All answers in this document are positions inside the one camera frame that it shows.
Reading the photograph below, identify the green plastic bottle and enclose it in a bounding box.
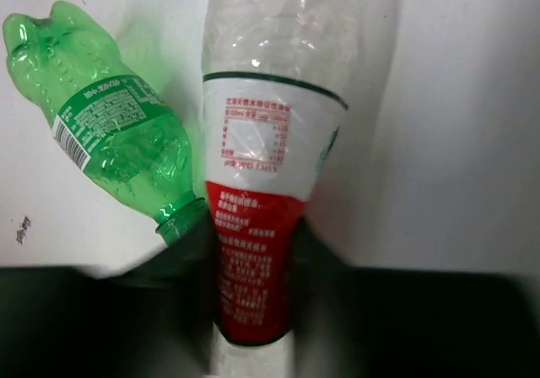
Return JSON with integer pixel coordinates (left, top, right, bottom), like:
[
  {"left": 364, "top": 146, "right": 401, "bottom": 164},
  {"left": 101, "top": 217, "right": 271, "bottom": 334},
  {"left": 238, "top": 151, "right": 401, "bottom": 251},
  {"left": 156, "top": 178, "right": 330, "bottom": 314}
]
[{"left": 3, "top": 1, "right": 206, "bottom": 245}]

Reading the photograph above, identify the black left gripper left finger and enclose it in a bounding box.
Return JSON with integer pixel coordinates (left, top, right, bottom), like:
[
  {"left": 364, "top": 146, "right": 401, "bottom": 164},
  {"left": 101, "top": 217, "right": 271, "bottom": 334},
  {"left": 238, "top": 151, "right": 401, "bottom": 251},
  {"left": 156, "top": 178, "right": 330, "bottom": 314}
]
[{"left": 1, "top": 221, "right": 214, "bottom": 377}]

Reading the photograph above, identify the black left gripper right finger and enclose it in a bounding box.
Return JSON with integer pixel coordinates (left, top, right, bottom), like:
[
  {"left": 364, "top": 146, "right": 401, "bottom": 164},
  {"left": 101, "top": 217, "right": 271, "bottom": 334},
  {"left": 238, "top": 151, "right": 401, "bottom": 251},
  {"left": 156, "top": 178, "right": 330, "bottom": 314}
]
[{"left": 289, "top": 222, "right": 539, "bottom": 377}]

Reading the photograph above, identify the clear bottle red label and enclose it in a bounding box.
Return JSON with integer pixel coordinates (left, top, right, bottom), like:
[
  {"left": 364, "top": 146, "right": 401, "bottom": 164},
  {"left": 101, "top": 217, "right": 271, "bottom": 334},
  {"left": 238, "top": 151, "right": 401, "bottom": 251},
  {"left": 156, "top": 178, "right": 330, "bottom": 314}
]
[{"left": 201, "top": 0, "right": 406, "bottom": 378}]

